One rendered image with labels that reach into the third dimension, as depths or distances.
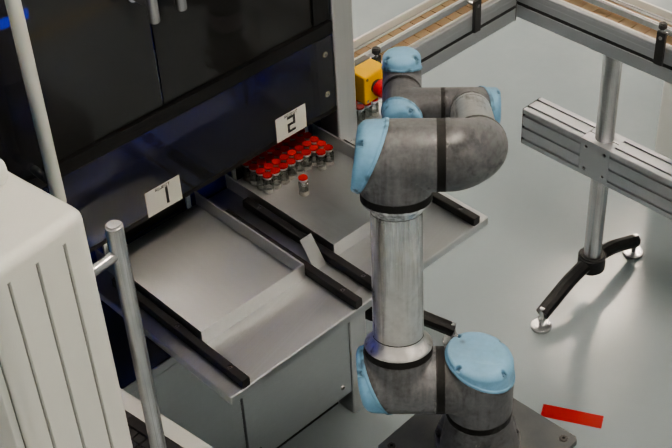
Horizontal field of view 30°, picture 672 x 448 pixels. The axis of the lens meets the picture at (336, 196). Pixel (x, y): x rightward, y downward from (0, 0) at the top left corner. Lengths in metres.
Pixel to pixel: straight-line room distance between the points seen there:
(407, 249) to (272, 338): 0.46
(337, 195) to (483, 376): 0.72
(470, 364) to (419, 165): 0.38
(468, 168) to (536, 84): 2.73
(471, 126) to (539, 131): 1.59
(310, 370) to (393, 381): 1.05
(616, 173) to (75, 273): 2.03
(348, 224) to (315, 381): 0.69
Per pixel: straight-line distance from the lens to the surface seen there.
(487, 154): 1.94
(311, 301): 2.43
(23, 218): 1.64
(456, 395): 2.13
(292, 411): 3.19
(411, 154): 1.91
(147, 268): 2.55
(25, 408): 1.73
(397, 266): 2.01
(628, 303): 3.75
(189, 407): 2.89
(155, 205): 2.50
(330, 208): 2.64
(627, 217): 4.05
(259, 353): 2.34
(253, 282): 2.48
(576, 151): 3.47
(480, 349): 2.14
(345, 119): 2.79
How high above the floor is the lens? 2.54
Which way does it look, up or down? 38 degrees down
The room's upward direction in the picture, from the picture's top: 3 degrees counter-clockwise
